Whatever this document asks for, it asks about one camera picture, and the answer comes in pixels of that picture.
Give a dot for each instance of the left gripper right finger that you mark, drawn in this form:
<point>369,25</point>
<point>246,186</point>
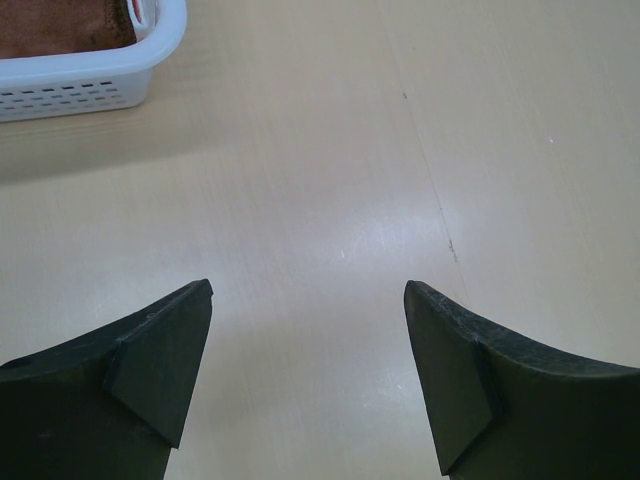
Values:
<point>503,406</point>

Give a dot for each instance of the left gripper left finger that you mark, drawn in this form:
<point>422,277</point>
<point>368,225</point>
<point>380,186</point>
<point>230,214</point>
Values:
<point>111,403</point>

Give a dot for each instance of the brown towel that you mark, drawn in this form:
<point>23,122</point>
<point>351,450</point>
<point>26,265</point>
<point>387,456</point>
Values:
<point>50,27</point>

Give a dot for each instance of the orange Doraemon towel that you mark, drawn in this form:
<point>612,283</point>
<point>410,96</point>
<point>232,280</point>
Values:
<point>143,12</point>

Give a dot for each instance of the white perforated plastic basket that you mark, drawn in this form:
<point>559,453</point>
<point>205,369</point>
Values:
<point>58,85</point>

